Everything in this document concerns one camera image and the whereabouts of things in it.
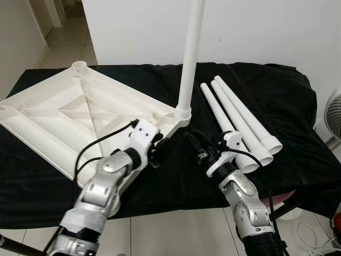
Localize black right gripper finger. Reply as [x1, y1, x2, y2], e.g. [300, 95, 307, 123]
[184, 132, 204, 157]

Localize white plastic table leg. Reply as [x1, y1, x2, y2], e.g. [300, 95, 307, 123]
[200, 83, 260, 174]
[210, 79, 274, 166]
[176, 0, 206, 119]
[214, 75, 283, 156]

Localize white plastic children table top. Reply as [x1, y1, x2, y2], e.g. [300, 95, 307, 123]
[0, 60, 192, 217]

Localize pink fabric item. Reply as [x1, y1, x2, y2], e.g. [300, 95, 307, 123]
[274, 191, 296, 206]

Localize grey metal table leg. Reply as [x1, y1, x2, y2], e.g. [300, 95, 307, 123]
[280, 200, 299, 214]

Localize white round standing fan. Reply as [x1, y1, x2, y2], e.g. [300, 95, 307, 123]
[324, 88, 341, 142]

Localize black metal rod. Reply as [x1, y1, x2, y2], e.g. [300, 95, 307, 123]
[0, 234, 40, 256]

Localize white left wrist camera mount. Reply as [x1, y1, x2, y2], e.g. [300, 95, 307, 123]
[129, 119, 160, 158]

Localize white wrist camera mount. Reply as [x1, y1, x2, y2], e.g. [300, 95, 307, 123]
[129, 119, 160, 158]
[207, 131, 246, 178]

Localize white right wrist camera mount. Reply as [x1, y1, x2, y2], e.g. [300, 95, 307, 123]
[207, 131, 246, 178]

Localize white floor cable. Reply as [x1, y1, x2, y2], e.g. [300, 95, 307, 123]
[296, 221, 331, 254]

